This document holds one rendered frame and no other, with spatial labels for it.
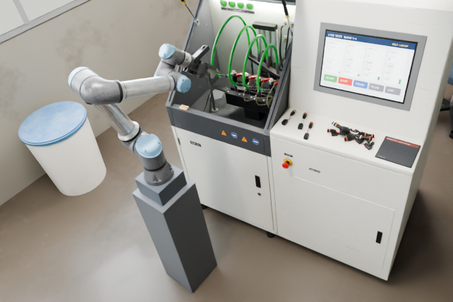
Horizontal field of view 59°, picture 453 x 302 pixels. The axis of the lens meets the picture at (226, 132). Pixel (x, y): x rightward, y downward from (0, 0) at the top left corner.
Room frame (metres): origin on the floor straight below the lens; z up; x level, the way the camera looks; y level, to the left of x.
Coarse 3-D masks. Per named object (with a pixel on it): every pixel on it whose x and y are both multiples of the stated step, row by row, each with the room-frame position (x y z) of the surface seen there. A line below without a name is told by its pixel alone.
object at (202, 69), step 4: (192, 56) 1.79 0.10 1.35; (192, 60) 1.77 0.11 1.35; (200, 60) 1.81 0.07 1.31; (192, 64) 1.76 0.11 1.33; (196, 64) 1.79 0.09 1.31; (200, 64) 1.79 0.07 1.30; (184, 68) 1.78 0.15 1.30; (188, 68) 1.76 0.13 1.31; (192, 68) 1.77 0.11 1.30; (196, 68) 1.79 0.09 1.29; (200, 68) 1.78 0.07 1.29; (204, 68) 1.80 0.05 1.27; (188, 72) 1.77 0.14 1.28; (192, 72) 1.78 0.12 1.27; (196, 72) 1.78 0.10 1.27; (200, 72) 1.77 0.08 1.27; (204, 72) 1.79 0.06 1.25; (196, 76) 1.79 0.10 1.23; (200, 76) 1.76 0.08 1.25; (204, 76) 1.77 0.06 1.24
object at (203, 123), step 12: (180, 120) 1.94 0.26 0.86; (192, 120) 1.88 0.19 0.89; (204, 120) 1.82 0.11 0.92; (216, 120) 1.77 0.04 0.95; (228, 120) 1.75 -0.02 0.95; (204, 132) 1.83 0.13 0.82; (216, 132) 1.77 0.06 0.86; (228, 132) 1.72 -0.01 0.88; (240, 132) 1.67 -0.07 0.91; (252, 132) 1.62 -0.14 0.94; (240, 144) 1.68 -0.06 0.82; (252, 144) 1.63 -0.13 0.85
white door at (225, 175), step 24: (192, 144) 1.91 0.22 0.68; (216, 144) 1.79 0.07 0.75; (192, 168) 1.94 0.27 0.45; (216, 168) 1.81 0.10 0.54; (240, 168) 1.70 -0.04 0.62; (264, 168) 1.59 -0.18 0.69; (216, 192) 1.84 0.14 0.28; (240, 192) 1.71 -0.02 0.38; (264, 192) 1.60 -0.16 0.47; (240, 216) 1.74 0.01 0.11; (264, 216) 1.61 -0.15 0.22
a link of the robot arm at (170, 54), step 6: (162, 48) 1.75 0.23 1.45; (168, 48) 1.73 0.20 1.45; (174, 48) 1.75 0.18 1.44; (162, 54) 1.72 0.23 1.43; (168, 54) 1.71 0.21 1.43; (174, 54) 1.73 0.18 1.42; (180, 54) 1.75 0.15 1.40; (162, 60) 1.73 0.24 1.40; (168, 60) 1.72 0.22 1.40; (174, 60) 1.72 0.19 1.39; (180, 60) 1.74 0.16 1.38
